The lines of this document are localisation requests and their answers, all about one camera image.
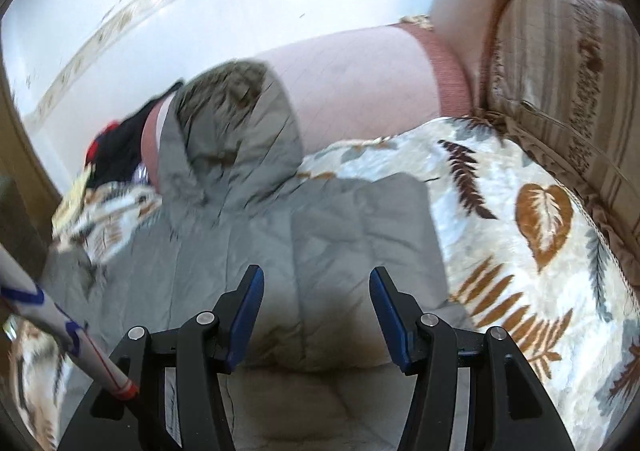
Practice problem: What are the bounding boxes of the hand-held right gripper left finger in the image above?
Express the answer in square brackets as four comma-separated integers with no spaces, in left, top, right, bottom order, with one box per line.
[60,265,265,451]

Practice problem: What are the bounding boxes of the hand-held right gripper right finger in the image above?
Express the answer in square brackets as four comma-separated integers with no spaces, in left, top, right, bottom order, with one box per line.
[369,267,576,451]

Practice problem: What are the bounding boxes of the grey hooded padded jacket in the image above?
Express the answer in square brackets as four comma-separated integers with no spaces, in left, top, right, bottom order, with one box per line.
[42,60,476,377]

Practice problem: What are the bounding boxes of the black and red clothes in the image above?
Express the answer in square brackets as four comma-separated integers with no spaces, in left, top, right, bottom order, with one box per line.
[84,80,185,189]

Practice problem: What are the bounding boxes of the leaf-print blanket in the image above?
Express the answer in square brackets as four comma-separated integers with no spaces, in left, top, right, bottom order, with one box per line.
[10,116,640,451]

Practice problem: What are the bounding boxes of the white sleeve with blue red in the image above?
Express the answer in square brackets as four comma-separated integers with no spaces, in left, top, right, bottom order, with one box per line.
[0,243,168,451]

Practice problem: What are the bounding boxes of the yellow cloth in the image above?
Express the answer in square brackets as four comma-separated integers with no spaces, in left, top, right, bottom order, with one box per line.
[51,165,95,228]

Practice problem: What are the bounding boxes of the brown wooden furniture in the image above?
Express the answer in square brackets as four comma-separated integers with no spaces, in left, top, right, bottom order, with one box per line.
[0,76,63,282]

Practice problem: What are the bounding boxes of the striped beige cushion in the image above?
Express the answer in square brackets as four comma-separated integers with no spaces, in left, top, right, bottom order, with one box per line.
[480,0,640,282]

